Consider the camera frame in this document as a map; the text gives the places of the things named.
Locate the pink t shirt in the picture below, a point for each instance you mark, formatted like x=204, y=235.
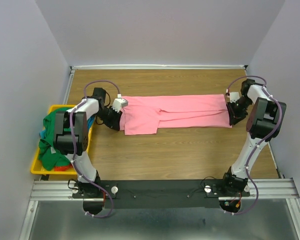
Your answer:
x=144, y=115

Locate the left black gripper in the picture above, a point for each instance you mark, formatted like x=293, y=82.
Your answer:
x=114, y=122

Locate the orange t shirt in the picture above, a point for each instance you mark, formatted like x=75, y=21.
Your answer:
x=64, y=168

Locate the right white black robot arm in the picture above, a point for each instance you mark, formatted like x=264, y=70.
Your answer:
x=265, y=116

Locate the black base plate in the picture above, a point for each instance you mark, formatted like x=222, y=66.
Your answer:
x=157, y=194

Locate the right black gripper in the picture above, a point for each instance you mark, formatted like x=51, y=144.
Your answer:
x=234, y=117

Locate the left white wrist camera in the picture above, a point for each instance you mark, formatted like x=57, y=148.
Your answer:
x=118, y=104

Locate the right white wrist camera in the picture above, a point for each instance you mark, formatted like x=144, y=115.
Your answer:
x=233, y=96

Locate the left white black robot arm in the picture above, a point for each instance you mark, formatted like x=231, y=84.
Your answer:
x=71, y=135

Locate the green t shirt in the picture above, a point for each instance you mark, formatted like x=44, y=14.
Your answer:
x=48, y=155

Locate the aluminium front rail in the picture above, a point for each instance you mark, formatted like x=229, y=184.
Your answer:
x=280, y=188

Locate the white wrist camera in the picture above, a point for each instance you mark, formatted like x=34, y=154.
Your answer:
x=118, y=104
x=233, y=96

